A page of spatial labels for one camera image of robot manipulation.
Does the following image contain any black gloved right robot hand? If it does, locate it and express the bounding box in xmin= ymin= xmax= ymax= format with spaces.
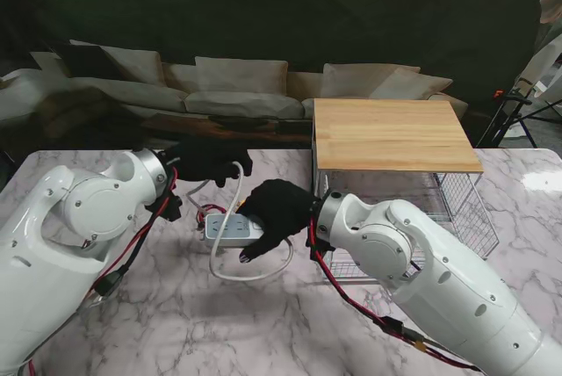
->
xmin=238 ymin=178 xmax=321 ymax=263

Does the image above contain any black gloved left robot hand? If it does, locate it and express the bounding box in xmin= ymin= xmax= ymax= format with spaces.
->
xmin=160 ymin=138 xmax=255 ymax=188

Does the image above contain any white power strip with cord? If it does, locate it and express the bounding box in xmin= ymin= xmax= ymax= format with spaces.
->
xmin=184 ymin=160 xmax=294 ymax=281

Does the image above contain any beige sofa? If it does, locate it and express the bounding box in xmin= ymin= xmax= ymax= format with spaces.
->
xmin=0 ymin=40 xmax=469 ymax=131

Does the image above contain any dark wooden coffee table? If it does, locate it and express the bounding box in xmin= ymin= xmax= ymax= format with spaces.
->
xmin=140 ymin=112 xmax=313 ymax=148

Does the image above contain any beige sofa pillow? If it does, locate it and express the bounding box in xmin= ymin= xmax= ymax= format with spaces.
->
xmin=321 ymin=62 xmax=422 ymax=99
xmin=194 ymin=56 xmax=290 ymax=96
xmin=371 ymin=69 xmax=454 ymax=101
xmin=99 ymin=45 xmax=167 ymax=86

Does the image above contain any dark sofa pillow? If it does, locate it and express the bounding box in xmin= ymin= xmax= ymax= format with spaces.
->
xmin=47 ymin=41 xmax=126 ymax=81

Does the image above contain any black tripod stand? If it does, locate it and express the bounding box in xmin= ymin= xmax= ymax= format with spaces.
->
xmin=476 ymin=88 xmax=562 ymax=148

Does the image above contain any white draped cover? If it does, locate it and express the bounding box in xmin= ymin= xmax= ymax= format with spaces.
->
xmin=511 ymin=0 xmax=562 ymax=103

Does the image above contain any red black coiled cable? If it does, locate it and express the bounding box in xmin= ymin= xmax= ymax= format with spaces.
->
xmin=195 ymin=203 xmax=227 ymax=230

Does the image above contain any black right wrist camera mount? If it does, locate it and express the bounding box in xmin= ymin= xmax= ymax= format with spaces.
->
xmin=305 ymin=238 xmax=329 ymax=262

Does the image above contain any right arm red black cable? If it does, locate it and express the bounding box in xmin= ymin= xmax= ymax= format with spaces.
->
xmin=305 ymin=215 xmax=484 ymax=372

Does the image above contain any arm red black cable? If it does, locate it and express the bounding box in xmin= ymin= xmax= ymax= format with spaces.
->
xmin=305 ymin=215 xmax=484 ymax=372
xmin=83 ymin=169 xmax=181 ymax=311

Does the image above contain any left arm red black cable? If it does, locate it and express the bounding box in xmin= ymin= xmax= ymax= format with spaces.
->
xmin=83 ymin=169 xmax=181 ymax=311

